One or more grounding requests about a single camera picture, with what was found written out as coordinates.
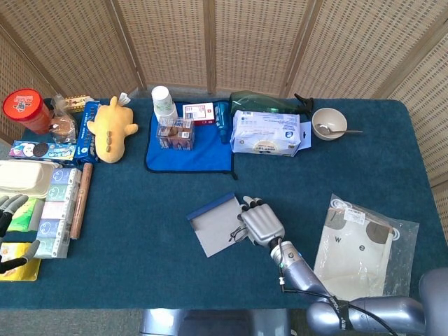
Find dark blue snack box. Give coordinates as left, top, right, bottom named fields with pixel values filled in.
left=74, top=100, right=102, bottom=165

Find beige bowl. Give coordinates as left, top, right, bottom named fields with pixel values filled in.
left=311, top=107, right=348, bottom=141

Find white paper cup stack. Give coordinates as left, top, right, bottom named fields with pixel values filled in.
left=150, top=85, right=179, bottom=123

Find red lidded canister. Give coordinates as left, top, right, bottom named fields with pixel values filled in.
left=2, top=88, right=53, bottom=135

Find metal spoon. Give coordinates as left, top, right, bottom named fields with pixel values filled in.
left=314, top=122, right=364, bottom=136

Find yellow plush toy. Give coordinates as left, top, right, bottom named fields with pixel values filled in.
left=86, top=92, right=139, bottom=165

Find thin-framed eyeglasses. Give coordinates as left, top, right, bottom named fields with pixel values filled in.
left=227, top=225, right=249, bottom=244

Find white blue tissue pack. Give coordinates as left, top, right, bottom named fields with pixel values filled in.
left=230, top=109, right=302, bottom=158

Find white clamshell food container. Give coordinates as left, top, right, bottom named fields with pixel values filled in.
left=0, top=160, right=56, bottom=200

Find oreo cookie box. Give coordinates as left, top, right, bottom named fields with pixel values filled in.
left=8, top=139, right=78, bottom=166

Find blue cloth with black edge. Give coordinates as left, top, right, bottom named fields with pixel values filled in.
left=144, top=101, right=239, bottom=181

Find blue plastic bottle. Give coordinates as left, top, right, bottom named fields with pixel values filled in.
left=214, top=101, right=230, bottom=145

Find woven bamboo folding screen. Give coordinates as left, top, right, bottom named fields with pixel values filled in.
left=0, top=0, right=448, bottom=246

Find small beige printed box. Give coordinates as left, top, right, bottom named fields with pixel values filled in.
left=62, top=94, right=95, bottom=113

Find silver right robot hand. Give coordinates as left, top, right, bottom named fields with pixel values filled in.
left=239, top=195, right=286, bottom=248

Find bagged brown bread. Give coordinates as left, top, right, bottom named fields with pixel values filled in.
left=48, top=94, right=78, bottom=144

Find pastel pocket tissue multipack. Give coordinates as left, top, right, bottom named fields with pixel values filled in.
left=32, top=167, right=83, bottom=260

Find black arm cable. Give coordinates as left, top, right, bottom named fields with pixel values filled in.
left=278, top=241, right=398, bottom=336

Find grey black left robot hand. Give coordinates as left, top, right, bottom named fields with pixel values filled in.
left=0, top=194, right=41, bottom=274

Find red and white small box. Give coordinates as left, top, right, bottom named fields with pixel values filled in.
left=182, top=101, right=217, bottom=126

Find wooden rolling pin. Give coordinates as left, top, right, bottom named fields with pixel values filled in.
left=69, top=162, right=94, bottom=240

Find green spray bottle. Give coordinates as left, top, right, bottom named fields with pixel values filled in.
left=229, top=90, right=315, bottom=118

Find clear bag with white cloth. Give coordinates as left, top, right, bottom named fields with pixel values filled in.
left=313, top=193, right=420, bottom=307

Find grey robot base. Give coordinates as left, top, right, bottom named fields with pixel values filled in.
left=139, top=307, right=291, bottom=336

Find yellow snack packet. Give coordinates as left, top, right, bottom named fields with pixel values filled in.
left=0, top=241, right=42, bottom=282

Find clear coffee capsule box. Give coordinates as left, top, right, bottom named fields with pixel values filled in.
left=155, top=117, right=195, bottom=151

